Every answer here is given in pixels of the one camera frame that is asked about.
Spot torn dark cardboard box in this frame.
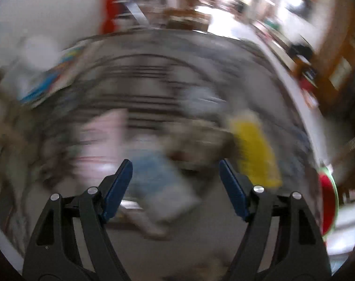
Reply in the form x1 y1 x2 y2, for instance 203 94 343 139
160 119 233 171

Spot wooden chair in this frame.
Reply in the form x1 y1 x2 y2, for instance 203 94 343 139
163 0 217 32

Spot yellow iced tea carton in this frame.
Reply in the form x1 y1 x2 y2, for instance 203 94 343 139
229 110 282 189

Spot black bag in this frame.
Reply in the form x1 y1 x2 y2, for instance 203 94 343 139
287 43 313 61

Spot blue white wrapper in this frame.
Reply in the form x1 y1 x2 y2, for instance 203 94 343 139
120 150 200 239

